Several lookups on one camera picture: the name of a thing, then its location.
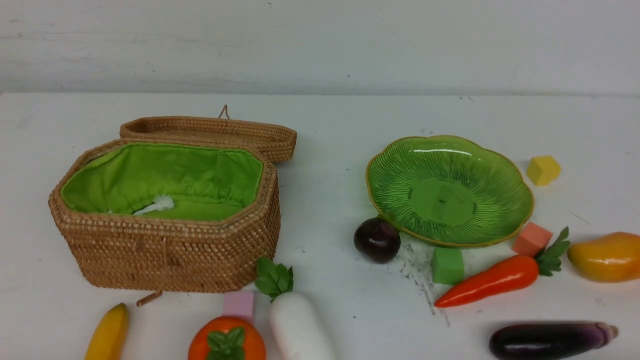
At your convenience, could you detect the dark purple mangosteen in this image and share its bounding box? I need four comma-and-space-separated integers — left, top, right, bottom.
353, 218, 402, 264

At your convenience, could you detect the white radish with leaves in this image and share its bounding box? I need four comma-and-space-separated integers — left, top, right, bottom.
254, 256, 339, 360

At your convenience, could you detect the orange persimmon with green top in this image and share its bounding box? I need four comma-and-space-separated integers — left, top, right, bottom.
187, 316, 267, 360

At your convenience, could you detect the orange plastic carrot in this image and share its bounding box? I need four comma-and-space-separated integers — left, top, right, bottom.
434, 227, 570, 309

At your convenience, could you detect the yellow banana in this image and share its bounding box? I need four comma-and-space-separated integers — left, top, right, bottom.
84, 302, 130, 360

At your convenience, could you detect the dark purple eggplant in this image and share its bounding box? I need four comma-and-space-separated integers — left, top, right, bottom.
488, 321, 619, 360

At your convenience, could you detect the yellow orange mango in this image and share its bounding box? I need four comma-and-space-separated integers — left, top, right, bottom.
567, 231, 640, 283

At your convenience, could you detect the woven wicker basket lid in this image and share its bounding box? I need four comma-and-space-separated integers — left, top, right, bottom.
119, 105, 297, 163

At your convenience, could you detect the green ribbed glass plate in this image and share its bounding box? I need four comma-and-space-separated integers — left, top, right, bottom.
365, 135, 535, 248

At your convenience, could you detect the pink foam cube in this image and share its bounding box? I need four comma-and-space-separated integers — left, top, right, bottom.
222, 291, 255, 324

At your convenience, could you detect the green foam cube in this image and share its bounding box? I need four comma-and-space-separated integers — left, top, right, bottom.
430, 247, 465, 285

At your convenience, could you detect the woven wicker basket green lining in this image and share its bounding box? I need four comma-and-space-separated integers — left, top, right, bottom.
48, 138, 281, 294

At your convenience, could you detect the salmon foam cube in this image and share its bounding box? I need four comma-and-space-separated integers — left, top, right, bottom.
511, 222, 553, 257

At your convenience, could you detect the yellow foam cube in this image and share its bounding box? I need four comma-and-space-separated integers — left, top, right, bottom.
525, 155, 562, 187

